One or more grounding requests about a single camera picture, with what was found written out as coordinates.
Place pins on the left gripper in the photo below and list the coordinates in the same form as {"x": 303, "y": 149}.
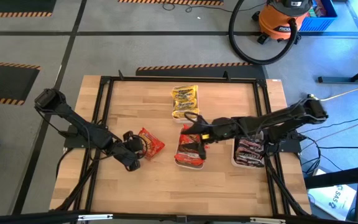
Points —
{"x": 132, "y": 149}

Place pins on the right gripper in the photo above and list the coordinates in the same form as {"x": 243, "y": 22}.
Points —
{"x": 225, "y": 129}

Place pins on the white plastic bin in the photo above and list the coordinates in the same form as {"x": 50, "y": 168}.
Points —
{"x": 194, "y": 167}
{"x": 197, "y": 93}
{"x": 233, "y": 155}

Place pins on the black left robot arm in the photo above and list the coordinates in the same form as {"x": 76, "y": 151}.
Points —
{"x": 73, "y": 119}

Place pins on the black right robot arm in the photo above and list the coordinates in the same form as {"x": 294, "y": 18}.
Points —
{"x": 278, "y": 119}

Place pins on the black hazard-striped floor mat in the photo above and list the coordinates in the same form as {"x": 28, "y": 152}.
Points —
{"x": 11, "y": 4}
{"x": 5, "y": 84}
{"x": 197, "y": 72}
{"x": 172, "y": 2}

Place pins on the black rig beam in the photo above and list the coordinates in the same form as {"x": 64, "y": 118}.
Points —
{"x": 26, "y": 219}

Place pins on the black floor bar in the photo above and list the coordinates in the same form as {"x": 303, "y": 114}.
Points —
{"x": 337, "y": 180}

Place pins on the black desk leg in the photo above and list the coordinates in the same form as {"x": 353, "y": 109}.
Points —
{"x": 334, "y": 80}

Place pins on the white printed paper bag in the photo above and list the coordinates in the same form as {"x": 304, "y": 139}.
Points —
{"x": 331, "y": 202}

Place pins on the blue plastic crate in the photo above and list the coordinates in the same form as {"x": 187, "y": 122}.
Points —
{"x": 322, "y": 23}

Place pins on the colourful packet row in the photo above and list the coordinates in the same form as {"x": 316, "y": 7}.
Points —
{"x": 317, "y": 9}

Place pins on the black table frame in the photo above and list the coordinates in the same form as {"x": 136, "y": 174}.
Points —
{"x": 154, "y": 79}

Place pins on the silver beam bracket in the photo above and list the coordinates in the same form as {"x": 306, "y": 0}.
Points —
{"x": 267, "y": 220}
{"x": 95, "y": 217}

